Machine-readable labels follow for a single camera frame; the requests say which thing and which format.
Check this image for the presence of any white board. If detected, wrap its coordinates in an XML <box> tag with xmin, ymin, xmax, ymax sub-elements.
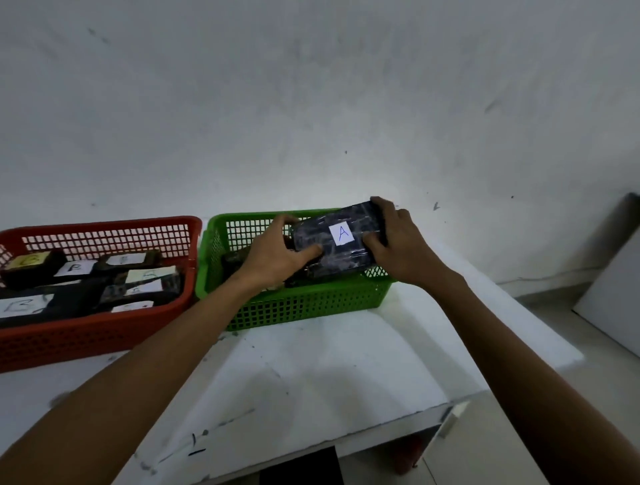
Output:
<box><xmin>572</xmin><ymin>239</ymin><xmax>640</xmax><ymax>358</ymax></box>

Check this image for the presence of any person's right hand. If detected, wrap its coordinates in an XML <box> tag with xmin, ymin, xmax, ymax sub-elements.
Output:
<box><xmin>361</xmin><ymin>196</ymin><xmax>466</xmax><ymax>294</ymax></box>

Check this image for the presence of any pile of black packets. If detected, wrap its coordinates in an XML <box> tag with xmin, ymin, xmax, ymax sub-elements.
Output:
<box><xmin>219</xmin><ymin>244</ymin><xmax>321</xmax><ymax>290</ymax></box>

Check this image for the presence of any large black packet labelled B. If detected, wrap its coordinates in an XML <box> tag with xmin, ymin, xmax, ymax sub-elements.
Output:
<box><xmin>0</xmin><ymin>280</ymin><xmax>112</xmax><ymax>330</ymax></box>

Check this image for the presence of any person's left hand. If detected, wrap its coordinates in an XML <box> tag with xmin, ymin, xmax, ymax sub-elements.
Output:
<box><xmin>235</xmin><ymin>213</ymin><xmax>324</xmax><ymax>294</ymax></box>

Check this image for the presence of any person's left forearm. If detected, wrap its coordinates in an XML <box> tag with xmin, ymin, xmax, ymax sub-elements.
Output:
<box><xmin>0</xmin><ymin>272</ymin><xmax>262</xmax><ymax>485</ymax></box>

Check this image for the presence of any red plastic mesh basket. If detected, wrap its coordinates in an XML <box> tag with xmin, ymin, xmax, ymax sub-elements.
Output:
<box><xmin>0</xmin><ymin>215</ymin><xmax>203</xmax><ymax>374</ymax></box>

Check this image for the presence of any green plastic mesh basket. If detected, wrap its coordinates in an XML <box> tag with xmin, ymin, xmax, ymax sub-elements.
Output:
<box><xmin>195</xmin><ymin>208</ymin><xmax>399</xmax><ymax>332</ymax></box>

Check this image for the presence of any red object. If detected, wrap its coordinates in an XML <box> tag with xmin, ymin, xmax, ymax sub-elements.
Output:
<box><xmin>392</xmin><ymin>434</ymin><xmax>426</xmax><ymax>476</ymax></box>

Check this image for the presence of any small black box yellow label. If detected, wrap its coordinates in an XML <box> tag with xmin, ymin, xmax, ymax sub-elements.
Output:
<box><xmin>0</xmin><ymin>248</ymin><xmax>69</xmax><ymax>290</ymax></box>

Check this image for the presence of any packet labelled A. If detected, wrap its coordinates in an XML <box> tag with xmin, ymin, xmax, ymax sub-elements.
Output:
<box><xmin>289</xmin><ymin>201</ymin><xmax>389</xmax><ymax>278</ymax></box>

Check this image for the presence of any person's right forearm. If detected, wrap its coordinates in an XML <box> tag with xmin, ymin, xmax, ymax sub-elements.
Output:
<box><xmin>427</xmin><ymin>272</ymin><xmax>640</xmax><ymax>485</ymax></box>

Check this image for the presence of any white cabinet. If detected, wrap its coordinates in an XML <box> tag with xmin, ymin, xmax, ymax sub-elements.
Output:
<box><xmin>422</xmin><ymin>399</ymin><xmax>473</xmax><ymax>458</ymax></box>

